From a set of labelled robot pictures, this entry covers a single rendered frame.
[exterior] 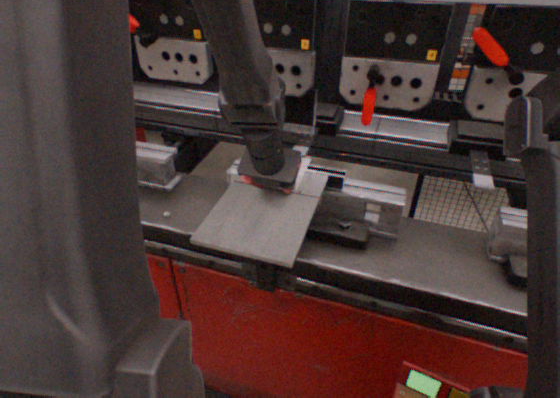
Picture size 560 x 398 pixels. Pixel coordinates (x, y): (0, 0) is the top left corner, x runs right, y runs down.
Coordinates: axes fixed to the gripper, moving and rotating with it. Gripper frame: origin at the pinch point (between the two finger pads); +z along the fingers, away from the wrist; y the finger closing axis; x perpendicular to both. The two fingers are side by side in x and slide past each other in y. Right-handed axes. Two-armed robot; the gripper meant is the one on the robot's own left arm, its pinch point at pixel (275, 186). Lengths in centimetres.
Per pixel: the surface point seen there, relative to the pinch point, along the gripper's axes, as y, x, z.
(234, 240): 2.4, 14.1, -5.5
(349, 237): -15.2, 2.9, 10.8
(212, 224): 7.7, 11.8, -4.3
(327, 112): -3.3, -29.5, 12.5
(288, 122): 0.6, -12.9, -3.6
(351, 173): -1, -103, 165
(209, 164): 96, -85, 158
